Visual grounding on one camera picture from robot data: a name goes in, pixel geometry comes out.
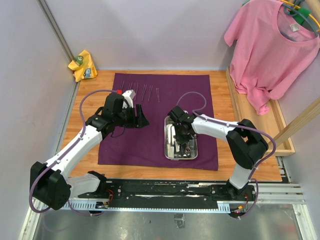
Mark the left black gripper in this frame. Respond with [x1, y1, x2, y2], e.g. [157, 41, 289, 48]
[114, 104, 150, 129]

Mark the purple surgical wrap cloth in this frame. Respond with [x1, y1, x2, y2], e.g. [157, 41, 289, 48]
[98, 73, 219, 171]

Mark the steel instrument tray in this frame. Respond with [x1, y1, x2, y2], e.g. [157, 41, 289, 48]
[164, 116, 198, 161]

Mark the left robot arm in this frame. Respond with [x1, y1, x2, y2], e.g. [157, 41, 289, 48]
[29, 89, 149, 213]

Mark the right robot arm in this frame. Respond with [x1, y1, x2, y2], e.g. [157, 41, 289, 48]
[168, 105, 269, 200]

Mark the white gauze pad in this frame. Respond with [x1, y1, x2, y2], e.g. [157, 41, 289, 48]
[165, 124, 181, 160]

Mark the yellow paper bag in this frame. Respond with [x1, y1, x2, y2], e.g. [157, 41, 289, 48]
[68, 49, 98, 83]

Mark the wooden tray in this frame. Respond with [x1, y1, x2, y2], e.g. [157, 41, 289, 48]
[225, 66, 296, 157]

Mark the pink t-shirt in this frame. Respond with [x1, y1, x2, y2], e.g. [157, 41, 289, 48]
[224, 0, 320, 115]

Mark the wooden beam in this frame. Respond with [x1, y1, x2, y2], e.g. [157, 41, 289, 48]
[273, 97, 320, 146]

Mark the grey clothes hanger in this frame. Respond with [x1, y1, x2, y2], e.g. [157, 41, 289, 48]
[283, 1, 320, 42]

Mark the yellow hoop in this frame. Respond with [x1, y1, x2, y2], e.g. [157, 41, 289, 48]
[279, 0, 320, 32]

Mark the green hanger clip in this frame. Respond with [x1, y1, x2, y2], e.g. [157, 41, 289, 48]
[294, 7, 310, 25]

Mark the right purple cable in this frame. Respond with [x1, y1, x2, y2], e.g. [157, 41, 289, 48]
[176, 91, 277, 221]

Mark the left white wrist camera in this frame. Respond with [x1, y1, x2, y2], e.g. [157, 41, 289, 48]
[122, 89, 136, 109]

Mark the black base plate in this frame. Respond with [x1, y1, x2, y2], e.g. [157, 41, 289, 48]
[78, 179, 256, 211]

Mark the aluminium corner post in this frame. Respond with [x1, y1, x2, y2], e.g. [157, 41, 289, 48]
[36, 0, 74, 62]

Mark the aluminium rail frame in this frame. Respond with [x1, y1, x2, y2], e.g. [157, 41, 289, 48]
[18, 178, 311, 240]

